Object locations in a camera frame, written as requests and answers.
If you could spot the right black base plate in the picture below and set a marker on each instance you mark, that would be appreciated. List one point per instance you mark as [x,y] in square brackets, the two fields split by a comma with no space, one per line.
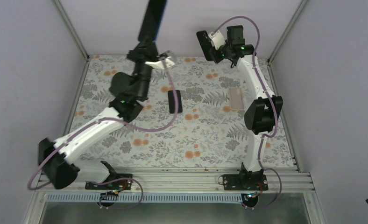
[233,182]

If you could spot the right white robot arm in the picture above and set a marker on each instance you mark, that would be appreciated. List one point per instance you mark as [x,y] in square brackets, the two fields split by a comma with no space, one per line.
[261,118]

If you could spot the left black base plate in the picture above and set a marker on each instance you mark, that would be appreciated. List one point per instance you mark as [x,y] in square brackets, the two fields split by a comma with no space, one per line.
[120,183]

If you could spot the black phone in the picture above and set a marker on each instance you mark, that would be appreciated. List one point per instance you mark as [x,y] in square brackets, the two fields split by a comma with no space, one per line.
[172,101]
[152,20]

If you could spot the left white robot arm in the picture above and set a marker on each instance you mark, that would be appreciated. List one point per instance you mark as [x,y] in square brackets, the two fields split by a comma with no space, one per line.
[58,159]

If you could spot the black phone case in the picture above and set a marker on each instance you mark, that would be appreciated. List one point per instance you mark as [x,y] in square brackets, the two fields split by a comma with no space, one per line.
[206,45]

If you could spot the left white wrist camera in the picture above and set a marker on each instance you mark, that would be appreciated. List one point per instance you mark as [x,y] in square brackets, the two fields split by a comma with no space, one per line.
[165,60]

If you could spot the aluminium rail frame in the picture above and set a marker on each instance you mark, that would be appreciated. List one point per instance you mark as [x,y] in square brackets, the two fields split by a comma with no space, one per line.
[197,180]

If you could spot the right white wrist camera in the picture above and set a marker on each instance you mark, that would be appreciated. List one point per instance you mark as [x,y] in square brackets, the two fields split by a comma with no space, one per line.
[217,39]

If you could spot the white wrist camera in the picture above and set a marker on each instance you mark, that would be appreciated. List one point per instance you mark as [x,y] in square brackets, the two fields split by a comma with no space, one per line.
[217,39]
[165,60]

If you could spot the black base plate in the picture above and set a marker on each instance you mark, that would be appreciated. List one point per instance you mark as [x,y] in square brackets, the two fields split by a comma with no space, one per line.
[120,183]
[233,182]

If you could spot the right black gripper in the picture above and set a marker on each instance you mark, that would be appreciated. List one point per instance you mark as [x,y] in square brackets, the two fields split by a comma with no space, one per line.
[217,58]

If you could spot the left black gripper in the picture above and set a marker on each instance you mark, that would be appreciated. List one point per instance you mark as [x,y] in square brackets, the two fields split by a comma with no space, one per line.
[150,54]

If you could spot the beige phone case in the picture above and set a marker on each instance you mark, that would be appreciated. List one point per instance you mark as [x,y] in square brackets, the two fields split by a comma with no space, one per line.
[236,98]

